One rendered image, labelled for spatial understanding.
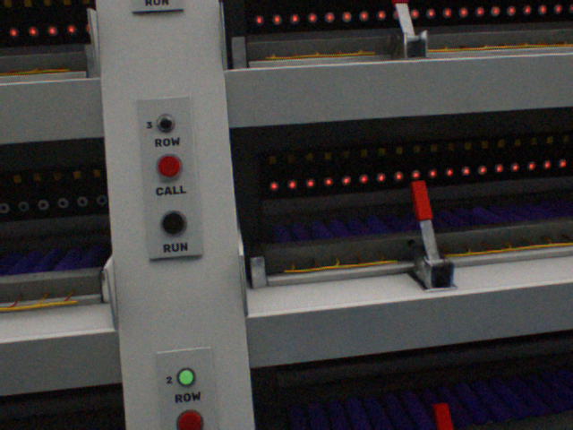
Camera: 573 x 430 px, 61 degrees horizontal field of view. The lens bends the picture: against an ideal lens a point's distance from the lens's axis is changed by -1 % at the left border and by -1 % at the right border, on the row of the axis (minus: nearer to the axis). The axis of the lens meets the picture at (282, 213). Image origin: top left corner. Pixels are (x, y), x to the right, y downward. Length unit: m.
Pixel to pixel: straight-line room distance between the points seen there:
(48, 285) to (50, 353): 0.07
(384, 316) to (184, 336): 0.16
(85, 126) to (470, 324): 0.35
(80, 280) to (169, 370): 0.11
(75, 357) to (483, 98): 0.39
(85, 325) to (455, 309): 0.29
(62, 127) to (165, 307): 0.16
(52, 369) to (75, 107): 0.20
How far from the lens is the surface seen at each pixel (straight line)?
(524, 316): 0.46
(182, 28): 0.42
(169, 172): 0.38
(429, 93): 0.44
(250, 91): 0.40
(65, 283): 0.45
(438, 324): 0.43
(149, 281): 0.39
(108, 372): 0.41
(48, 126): 0.43
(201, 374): 0.39
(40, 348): 0.41
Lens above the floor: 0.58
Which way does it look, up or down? 3 degrees up
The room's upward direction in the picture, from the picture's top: 5 degrees counter-clockwise
